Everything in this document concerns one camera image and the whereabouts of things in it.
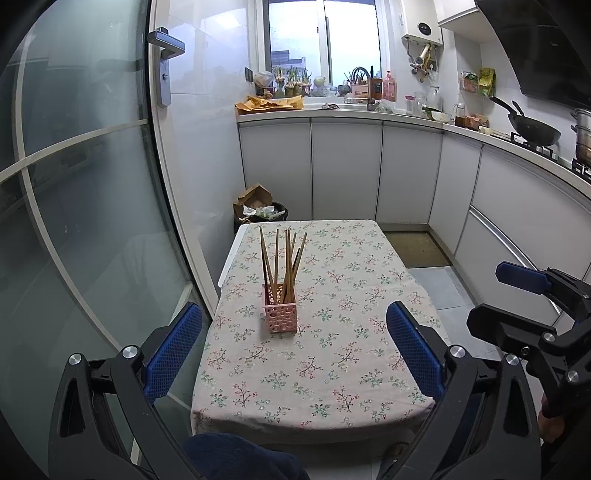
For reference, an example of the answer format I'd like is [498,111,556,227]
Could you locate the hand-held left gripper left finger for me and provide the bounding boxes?
[48,301,204,480]

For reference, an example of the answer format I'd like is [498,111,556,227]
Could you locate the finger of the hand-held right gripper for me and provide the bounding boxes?
[466,304,560,370]
[495,261,591,324]

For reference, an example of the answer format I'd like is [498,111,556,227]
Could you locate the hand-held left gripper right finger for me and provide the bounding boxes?
[376,301,543,480]

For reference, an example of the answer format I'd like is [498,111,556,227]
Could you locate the pink perforated chopstick holder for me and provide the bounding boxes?
[263,284,298,334]

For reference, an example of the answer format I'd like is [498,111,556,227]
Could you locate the bunch of wooden chopsticks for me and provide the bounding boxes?
[259,226,308,305]

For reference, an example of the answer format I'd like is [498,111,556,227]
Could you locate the person's right hand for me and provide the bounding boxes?
[537,396,565,445]

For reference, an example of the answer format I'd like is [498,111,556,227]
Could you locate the floral tablecloth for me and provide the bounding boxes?
[190,219,444,432]

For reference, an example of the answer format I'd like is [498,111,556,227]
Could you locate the brown door mat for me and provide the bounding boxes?
[383,231,453,269]

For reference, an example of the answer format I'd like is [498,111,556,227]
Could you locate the white table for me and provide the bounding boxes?
[218,225,242,288]

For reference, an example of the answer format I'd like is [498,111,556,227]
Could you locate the person's dark blue trouser leg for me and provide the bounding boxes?
[182,433,311,480]

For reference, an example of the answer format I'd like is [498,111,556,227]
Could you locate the gas stove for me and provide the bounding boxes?
[510,131,591,182]

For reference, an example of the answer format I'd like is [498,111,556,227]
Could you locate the black wok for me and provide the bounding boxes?
[489,97,561,146]

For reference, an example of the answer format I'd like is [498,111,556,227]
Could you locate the steel steamer pot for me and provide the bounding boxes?
[570,108,591,167]

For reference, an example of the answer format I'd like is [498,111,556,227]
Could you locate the black trash bin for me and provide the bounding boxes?
[233,200,289,234]

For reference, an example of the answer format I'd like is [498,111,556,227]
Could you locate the frosted glass sliding door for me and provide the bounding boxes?
[0,0,218,476]

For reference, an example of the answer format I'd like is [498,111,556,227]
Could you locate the white kitchen base cabinets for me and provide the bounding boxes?
[238,117,591,319]

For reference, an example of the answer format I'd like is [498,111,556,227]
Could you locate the black range hood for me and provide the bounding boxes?
[475,0,591,109]

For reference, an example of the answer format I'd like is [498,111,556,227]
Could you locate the brown paper bags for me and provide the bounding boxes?
[235,95,305,115]

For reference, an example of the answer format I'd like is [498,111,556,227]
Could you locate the white water heater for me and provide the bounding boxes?
[399,0,444,47]

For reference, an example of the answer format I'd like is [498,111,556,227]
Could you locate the sprouting green plants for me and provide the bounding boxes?
[274,67,315,97]

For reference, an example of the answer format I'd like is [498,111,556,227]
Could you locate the kitchen window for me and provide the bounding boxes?
[263,0,389,95]

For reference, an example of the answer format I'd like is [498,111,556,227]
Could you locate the white wall cabinet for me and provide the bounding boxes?
[436,0,485,44]

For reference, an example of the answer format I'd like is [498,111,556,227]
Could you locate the metal door handle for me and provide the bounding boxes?
[148,28,185,109]

